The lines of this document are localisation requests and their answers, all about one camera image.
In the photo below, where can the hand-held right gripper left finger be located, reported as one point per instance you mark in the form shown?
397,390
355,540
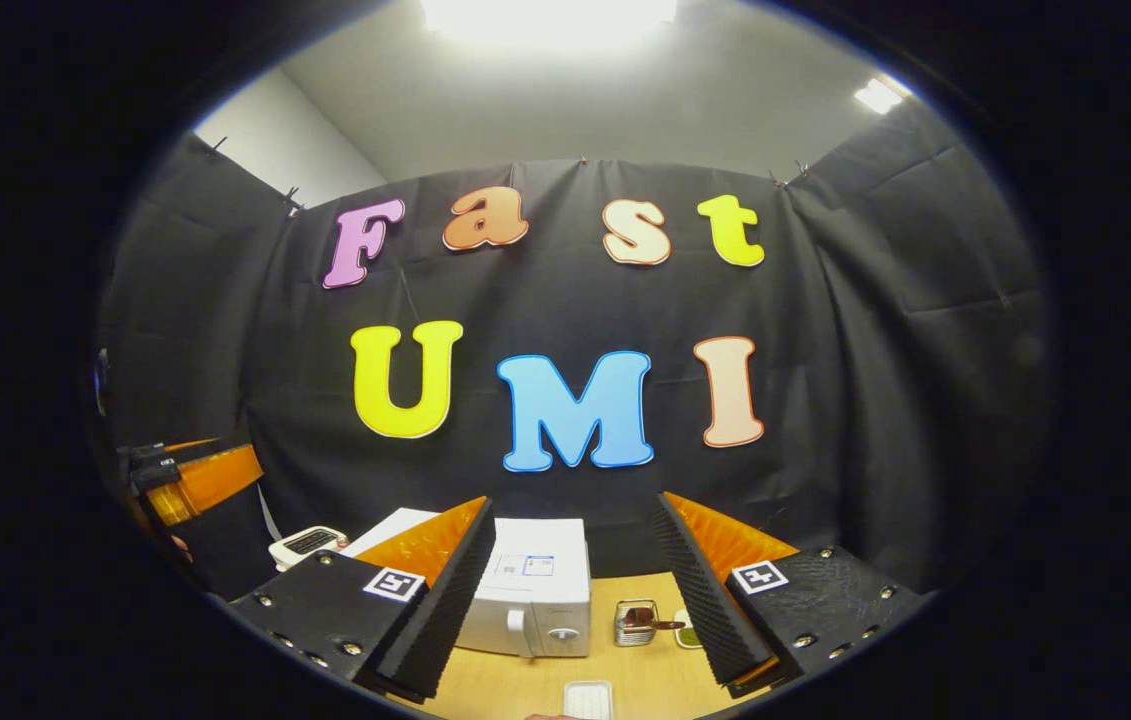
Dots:
450,600

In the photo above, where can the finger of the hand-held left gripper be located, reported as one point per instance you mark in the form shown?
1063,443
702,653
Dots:
190,443
210,480

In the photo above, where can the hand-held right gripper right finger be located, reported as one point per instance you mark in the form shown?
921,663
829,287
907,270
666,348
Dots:
700,600

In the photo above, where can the white microwave oven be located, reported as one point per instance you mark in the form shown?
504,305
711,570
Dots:
535,600

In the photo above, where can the white divided seasoning dish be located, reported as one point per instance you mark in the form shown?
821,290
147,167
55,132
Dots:
687,635

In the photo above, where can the brown spoon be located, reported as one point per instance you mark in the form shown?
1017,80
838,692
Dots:
650,622

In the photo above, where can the white toaster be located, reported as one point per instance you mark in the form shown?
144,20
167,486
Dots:
305,545

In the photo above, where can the white rectangular tray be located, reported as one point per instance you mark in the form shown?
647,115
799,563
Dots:
588,700

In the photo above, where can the black backdrop cloth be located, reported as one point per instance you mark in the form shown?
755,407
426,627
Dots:
875,400

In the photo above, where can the small ceiling light panel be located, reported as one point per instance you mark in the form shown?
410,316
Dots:
878,95

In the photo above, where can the large ceiling light panel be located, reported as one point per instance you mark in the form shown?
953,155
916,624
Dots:
550,20

